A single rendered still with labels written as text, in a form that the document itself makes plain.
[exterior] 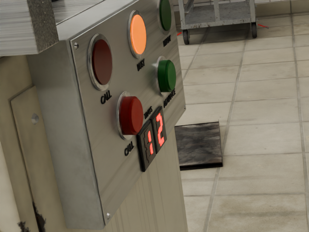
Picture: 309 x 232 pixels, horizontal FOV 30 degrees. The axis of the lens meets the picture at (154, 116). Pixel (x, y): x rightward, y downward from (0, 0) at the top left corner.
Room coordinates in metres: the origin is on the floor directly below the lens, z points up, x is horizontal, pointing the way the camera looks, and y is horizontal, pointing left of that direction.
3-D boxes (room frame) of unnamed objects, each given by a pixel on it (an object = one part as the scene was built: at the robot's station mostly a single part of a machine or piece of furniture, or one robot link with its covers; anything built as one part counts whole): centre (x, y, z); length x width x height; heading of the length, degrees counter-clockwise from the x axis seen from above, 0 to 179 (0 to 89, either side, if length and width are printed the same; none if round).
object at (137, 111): (0.42, 0.02, 0.76); 0.03 x 0.02 x 0.03; 160
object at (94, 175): (0.47, 0.02, 0.77); 0.24 x 0.04 x 0.14; 160
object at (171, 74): (0.52, -0.01, 0.76); 0.03 x 0.02 x 0.03; 160
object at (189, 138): (2.11, 0.06, 0.02); 0.60 x 0.40 x 0.03; 83
